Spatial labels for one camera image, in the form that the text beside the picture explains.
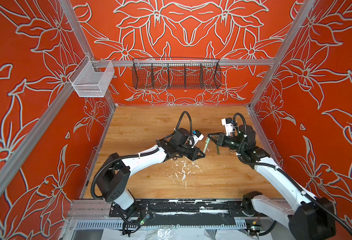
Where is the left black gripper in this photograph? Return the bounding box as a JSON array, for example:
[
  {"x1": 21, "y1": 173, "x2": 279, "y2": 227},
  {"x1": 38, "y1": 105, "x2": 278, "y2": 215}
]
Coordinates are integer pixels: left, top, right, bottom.
[{"x1": 175, "y1": 142, "x2": 205, "y2": 160}]

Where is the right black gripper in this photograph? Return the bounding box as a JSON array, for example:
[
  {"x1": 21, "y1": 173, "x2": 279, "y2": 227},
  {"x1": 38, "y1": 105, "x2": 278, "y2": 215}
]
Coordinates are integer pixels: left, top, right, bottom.
[{"x1": 207, "y1": 132, "x2": 247, "y2": 153}]

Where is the olive green pen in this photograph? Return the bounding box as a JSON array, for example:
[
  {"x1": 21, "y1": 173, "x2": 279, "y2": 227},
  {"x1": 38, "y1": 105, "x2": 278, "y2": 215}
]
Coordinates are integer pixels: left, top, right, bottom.
[{"x1": 203, "y1": 137, "x2": 211, "y2": 154}]

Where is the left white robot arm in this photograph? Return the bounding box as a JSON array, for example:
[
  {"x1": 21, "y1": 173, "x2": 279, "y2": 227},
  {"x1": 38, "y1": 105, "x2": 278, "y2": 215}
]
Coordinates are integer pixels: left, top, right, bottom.
[{"x1": 90, "y1": 111, "x2": 206, "y2": 211}]

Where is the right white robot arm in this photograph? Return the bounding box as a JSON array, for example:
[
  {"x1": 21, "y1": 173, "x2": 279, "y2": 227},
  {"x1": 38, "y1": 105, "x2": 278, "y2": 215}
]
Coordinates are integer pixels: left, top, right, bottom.
[{"x1": 208, "y1": 113, "x2": 352, "y2": 240}]

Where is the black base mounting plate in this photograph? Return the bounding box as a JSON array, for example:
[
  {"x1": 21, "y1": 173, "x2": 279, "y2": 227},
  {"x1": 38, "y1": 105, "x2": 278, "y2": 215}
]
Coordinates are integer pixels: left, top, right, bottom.
[{"x1": 109, "y1": 198, "x2": 269, "y2": 218}]

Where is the clear plastic bin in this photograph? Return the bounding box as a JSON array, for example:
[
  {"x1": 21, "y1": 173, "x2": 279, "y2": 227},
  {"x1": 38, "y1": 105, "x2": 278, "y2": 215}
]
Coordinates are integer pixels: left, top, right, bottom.
[{"x1": 69, "y1": 57, "x2": 115, "y2": 98}]

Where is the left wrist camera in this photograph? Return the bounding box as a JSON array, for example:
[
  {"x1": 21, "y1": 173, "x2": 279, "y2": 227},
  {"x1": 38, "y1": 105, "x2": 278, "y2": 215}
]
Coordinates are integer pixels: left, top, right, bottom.
[{"x1": 190, "y1": 130, "x2": 204, "y2": 148}]

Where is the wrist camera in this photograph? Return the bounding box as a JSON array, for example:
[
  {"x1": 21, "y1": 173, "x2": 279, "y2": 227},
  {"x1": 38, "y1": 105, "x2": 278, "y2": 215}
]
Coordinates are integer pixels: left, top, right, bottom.
[
  {"x1": 190, "y1": 130, "x2": 204, "y2": 148},
  {"x1": 222, "y1": 118, "x2": 235, "y2": 137}
]

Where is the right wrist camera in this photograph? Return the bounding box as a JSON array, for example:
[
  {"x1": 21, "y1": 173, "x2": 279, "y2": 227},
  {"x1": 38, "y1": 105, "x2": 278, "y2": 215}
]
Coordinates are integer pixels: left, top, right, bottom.
[{"x1": 222, "y1": 118, "x2": 235, "y2": 137}]

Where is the black wire mesh basket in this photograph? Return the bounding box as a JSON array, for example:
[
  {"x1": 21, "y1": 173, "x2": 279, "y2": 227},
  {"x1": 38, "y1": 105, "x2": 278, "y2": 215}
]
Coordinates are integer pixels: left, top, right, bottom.
[{"x1": 132, "y1": 57, "x2": 222, "y2": 90}]

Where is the white slotted cable duct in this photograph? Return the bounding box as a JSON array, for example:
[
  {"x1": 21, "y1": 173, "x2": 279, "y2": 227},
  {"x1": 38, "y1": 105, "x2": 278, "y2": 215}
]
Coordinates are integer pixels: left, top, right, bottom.
[{"x1": 74, "y1": 219, "x2": 247, "y2": 230}]

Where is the right base cable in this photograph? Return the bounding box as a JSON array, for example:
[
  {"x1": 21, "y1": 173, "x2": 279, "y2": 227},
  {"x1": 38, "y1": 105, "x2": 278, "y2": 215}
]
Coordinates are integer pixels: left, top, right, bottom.
[{"x1": 244, "y1": 217, "x2": 278, "y2": 238}]

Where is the left base cable bundle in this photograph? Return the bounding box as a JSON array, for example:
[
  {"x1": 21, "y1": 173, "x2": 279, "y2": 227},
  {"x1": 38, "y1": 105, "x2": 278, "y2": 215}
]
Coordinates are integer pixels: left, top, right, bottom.
[{"x1": 115, "y1": 206, "x2": 150, "y2": 236}]

